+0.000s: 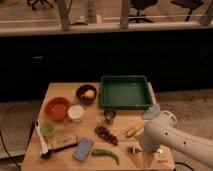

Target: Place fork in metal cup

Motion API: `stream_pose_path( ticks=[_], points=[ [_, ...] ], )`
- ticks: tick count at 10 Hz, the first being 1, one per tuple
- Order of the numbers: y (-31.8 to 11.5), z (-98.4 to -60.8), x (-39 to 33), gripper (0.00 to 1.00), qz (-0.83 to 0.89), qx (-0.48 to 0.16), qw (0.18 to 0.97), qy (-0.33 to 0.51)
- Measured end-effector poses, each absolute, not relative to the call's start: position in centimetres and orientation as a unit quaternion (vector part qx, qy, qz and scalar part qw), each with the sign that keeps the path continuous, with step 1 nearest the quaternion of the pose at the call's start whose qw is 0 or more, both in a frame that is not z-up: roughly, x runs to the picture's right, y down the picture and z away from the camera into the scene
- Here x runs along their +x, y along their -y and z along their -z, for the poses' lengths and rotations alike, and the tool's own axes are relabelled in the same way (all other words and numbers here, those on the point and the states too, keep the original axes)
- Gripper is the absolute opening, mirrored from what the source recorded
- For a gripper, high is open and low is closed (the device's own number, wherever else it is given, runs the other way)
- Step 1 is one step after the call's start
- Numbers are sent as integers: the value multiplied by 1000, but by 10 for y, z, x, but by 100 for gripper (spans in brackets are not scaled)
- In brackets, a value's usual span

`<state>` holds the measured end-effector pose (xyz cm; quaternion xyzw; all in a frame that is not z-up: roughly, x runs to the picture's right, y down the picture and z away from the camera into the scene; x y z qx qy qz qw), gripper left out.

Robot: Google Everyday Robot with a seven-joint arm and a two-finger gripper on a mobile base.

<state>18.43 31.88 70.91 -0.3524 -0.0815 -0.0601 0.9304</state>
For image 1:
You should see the silver metal fork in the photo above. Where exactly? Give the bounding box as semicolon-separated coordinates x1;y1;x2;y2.
127;146;143;154

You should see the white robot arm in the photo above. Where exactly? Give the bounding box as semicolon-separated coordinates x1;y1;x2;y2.
138;111;213;169

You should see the small metal cup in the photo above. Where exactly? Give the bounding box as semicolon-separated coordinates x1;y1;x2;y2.
104;110;116;124

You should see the green small cup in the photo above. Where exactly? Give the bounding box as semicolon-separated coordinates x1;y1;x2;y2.
40;121;55;138

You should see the green plastic tray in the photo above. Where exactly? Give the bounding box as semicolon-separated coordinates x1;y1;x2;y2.
100;75;153;110

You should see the yellow round food piece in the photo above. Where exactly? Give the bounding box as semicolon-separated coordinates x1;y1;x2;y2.
83;90;95;99

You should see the dark maroon bowl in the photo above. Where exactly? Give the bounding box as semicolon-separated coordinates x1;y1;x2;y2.
76;84;97;105

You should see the white round container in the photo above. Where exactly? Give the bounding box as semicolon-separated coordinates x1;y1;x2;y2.
68;105;84;123

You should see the dark purple grape bunch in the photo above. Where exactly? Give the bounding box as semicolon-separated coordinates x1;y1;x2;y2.
95;126;118;146

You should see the orange bowl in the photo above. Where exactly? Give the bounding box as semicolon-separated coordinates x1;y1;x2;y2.
44;97;70;121

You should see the blue sponge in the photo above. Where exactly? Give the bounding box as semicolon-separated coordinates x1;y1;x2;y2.
73;137;94;162

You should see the green chili pepper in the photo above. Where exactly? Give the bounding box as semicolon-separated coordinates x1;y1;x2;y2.
91;148;120;165

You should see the black office chair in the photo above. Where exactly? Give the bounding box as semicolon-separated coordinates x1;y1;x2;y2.
26;0;53;11
129;0;158;23

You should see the black office chair left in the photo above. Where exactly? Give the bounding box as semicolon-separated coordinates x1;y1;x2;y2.
26;0;53;11

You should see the black chair right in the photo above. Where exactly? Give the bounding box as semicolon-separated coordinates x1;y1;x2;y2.
171;0;203;22

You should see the white handled dish brush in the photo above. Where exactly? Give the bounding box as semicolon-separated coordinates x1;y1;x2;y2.
34;120;48;156

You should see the black cable left floor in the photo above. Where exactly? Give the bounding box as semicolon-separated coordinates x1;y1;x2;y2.
0;129;22;170

